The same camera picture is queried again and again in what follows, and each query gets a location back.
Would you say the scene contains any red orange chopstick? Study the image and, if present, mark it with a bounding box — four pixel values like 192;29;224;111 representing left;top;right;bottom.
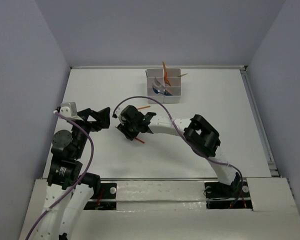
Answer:
135;137;145;144

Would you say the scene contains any blue metal fork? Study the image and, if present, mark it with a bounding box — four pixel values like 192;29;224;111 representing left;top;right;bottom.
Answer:
152;86;166;96

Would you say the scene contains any pink handled silver fork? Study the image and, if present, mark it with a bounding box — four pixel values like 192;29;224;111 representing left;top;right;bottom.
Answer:
153;76;173;97

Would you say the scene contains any orange plastic spoon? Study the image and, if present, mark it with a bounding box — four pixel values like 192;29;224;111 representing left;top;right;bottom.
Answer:
164;72;171;86

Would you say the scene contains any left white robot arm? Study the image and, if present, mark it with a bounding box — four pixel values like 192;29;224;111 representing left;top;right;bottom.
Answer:
26;102;111;240

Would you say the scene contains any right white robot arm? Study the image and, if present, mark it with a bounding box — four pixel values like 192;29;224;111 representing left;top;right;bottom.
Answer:
112;105;242;196

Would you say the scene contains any left white divided container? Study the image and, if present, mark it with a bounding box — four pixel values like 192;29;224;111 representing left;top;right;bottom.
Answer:
145;68;164;103

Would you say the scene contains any white divided container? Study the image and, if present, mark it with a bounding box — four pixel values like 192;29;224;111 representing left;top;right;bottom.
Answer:
145;68;164;103
163;68;182;104

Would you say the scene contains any right white divided container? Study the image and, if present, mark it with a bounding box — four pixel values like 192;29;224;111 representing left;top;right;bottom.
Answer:
163;68;182;104

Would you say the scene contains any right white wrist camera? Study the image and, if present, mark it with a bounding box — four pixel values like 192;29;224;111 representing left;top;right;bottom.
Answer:
118;114;127;125

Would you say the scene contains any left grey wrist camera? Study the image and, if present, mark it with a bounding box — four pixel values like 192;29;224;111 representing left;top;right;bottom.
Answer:
55;102;78;119

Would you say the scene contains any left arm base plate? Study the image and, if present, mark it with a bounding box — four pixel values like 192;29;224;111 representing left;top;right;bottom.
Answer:
84;181;117;211

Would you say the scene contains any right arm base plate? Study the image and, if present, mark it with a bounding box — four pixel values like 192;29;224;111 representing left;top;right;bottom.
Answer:
203;180;253;210

